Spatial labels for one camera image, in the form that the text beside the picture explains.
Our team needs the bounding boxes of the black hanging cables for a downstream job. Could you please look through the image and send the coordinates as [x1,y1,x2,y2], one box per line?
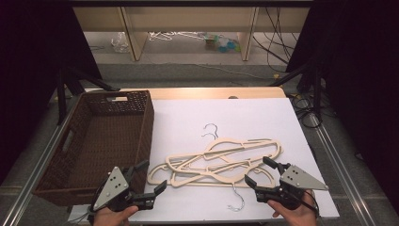
[251,6,299,73]

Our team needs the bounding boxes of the clear plastic bag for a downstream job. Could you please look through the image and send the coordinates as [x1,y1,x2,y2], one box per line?
[109,31,131,54]

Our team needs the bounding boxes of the metal rail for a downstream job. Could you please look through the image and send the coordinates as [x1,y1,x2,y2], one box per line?
[0,99,81,226]
[308,112,381,226]

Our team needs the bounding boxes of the colourful plastic toys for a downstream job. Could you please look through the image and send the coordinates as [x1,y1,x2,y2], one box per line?
[203,33,242,54]

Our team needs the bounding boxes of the coiled black floor cables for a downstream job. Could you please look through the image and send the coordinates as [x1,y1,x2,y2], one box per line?
[289,93,326,130]

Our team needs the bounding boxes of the beige wooden shelf unit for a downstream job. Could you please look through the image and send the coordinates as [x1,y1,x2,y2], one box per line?
[72,6,311,62]

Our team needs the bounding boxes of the dark curtain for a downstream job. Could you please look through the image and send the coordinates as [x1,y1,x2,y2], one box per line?
[0,0,104,185]
[285,0,399,216]

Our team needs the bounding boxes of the white hangers on floor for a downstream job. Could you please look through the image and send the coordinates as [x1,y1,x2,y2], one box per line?
[147,30,205,42]

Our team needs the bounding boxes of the black tripod stand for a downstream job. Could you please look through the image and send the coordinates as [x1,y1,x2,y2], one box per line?
[56,65,120,126]
[268,58,325,121]

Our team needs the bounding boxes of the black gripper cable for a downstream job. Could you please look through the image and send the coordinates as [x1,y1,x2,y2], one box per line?
[301,190,322,218]

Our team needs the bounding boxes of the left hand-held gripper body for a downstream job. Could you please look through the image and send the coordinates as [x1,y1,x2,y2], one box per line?
[89,166,156,213]

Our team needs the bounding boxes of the person's left hand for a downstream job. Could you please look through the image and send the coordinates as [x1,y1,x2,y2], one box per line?
[92,204,139,226]

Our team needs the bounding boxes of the person's right hand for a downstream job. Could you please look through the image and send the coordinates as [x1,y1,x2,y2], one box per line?
[266,189,318,226]

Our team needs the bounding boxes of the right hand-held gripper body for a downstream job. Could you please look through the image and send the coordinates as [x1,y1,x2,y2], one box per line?
[255,165,330,211]

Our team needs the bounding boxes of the thin floor cable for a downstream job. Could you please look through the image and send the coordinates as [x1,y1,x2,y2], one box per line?
[187,62,271,81]

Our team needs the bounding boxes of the brown woven basket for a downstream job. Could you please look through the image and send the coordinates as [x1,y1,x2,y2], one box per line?
[32,89,155,207]

